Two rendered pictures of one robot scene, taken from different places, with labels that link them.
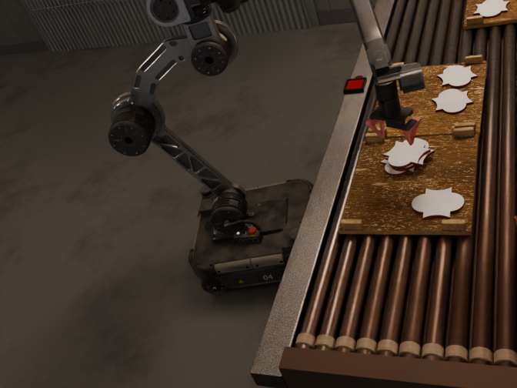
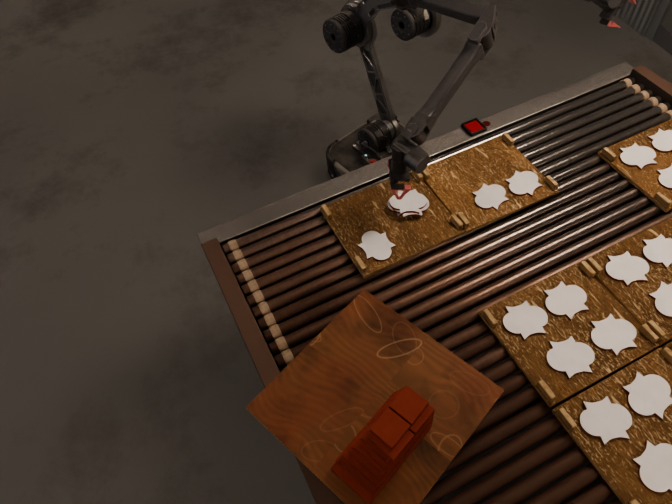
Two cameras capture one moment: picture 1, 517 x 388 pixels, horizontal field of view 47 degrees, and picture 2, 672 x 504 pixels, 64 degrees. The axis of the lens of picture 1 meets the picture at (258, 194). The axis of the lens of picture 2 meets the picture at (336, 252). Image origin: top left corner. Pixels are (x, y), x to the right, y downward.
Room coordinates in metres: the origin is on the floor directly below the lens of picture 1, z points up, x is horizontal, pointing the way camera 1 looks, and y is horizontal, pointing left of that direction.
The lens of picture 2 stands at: (0.15, -0.98, 2.46)
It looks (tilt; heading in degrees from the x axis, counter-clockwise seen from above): 54 degrees down; 36
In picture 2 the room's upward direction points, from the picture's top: 5 degrees counter-clockwise
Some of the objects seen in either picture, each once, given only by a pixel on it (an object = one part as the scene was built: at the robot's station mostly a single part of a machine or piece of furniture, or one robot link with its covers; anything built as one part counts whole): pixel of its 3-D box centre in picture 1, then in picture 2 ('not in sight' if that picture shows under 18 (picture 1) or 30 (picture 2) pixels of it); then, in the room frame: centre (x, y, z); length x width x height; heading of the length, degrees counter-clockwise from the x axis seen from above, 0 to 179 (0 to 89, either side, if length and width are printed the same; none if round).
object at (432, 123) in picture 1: (428, 99); (485, 181); (1.63, -0.65, 0.93); 0.41 x 0.35 x 0.02; 147
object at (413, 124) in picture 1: (405, 129); (399, 187); (1.30, -0.44, 1.09); 0.07 x 0.07 x 0.09; 34
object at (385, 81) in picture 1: (388, 86); (401, 152); (1.33, -0.43, 1.23); 0.07 x 0.06 x 0.07; 73
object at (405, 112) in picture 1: (389, 106); (399, 164); (1.33, -0.42, 1.17); 0.10 x 0.07 x 0.07; 34
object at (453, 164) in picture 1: (411, 182); (390, 220); (1.28, -0.42, 0.93); 0.41 x 0.35 x 0.02; 148
